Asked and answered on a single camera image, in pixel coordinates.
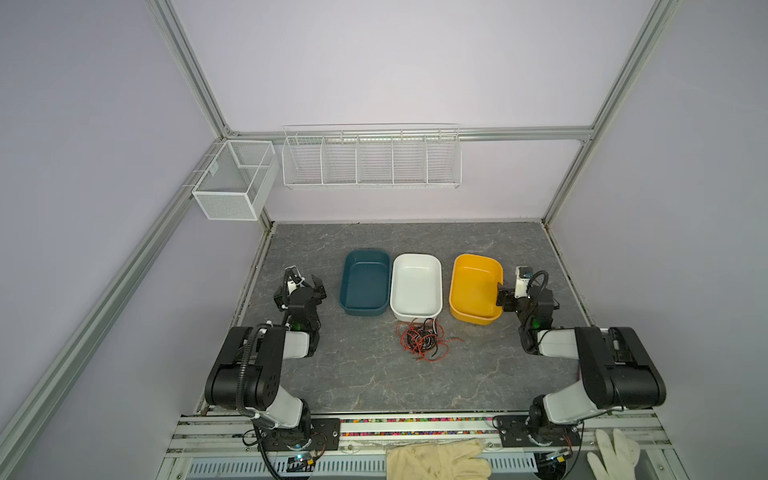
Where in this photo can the white glove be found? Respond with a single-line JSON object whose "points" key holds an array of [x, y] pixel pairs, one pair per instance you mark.
{"points": [[617, 459]]}

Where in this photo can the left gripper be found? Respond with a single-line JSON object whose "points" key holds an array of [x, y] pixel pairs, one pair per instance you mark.
{"points": [[300, 291]]}

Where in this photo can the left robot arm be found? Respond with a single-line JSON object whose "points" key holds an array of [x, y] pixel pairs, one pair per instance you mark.
{"points": [[246, 375]]}

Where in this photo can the white plastic bin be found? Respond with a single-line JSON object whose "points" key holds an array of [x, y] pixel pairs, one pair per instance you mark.
{"points": [[416, 288]]}

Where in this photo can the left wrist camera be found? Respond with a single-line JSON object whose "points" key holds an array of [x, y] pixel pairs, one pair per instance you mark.
{"points": [[292, 279]]}

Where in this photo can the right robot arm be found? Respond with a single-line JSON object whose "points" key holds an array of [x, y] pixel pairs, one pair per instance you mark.
{"points": [[616, 372]]}

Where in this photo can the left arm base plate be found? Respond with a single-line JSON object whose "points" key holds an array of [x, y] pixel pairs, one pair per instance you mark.
{"points": [[319, 434]]}

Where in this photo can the yellow plastic bin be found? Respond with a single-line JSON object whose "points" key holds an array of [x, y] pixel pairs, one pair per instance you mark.
{"points": [[474, 289]]}

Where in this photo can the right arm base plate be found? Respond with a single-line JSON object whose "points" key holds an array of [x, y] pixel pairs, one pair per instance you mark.
{"points": [[518, 431]]}

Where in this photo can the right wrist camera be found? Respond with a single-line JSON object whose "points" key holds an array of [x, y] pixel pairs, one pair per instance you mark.
{"points": [[523, 276]]}

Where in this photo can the teal plastic bin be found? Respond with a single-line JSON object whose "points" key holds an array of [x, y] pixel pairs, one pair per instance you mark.
{"points": [[365, 284]]}

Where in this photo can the cream work glove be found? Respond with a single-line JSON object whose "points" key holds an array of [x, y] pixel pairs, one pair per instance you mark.
{"points": [[431, 461]]}

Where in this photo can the small white mesh basket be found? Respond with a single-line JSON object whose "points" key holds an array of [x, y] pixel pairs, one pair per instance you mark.
{"points": [[237, 181]]}

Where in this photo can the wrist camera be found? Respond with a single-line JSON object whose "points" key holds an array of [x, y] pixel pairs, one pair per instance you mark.
{"points": [[523, 276], [292, 279]]}

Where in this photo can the long white wire basket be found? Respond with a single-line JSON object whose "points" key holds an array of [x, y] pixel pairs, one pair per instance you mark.
{"points": [[372, 156]]}

